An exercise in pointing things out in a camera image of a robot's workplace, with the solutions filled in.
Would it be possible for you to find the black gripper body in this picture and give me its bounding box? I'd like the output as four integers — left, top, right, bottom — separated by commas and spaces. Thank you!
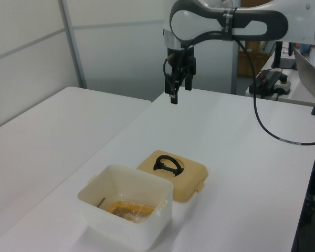
167, 46, 197, 73

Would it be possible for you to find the tan case lid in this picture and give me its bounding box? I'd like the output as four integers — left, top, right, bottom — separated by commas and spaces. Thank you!
136, 150, 209, 204

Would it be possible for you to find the white plastic tool case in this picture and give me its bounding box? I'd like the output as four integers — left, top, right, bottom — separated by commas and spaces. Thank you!
77, 164, 174, 250

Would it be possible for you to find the brown cardboard box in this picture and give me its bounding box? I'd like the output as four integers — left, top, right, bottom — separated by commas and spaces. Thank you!
237, 49, 270, 78

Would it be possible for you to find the black monitor stand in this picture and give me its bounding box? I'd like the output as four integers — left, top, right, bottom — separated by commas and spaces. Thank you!
272, 41, 298, 70

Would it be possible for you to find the grey emergency stop button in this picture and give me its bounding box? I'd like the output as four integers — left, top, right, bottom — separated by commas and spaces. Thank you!
277, 77, 292, 95

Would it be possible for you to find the grey laptop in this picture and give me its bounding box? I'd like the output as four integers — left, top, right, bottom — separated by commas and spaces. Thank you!
293, 47, 315, 100

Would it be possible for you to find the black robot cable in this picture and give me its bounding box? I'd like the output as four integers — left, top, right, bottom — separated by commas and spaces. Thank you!
173, 7, 315, 145

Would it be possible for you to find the grey partition post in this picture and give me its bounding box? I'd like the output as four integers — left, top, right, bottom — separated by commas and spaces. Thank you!
59, 0, 88, 89

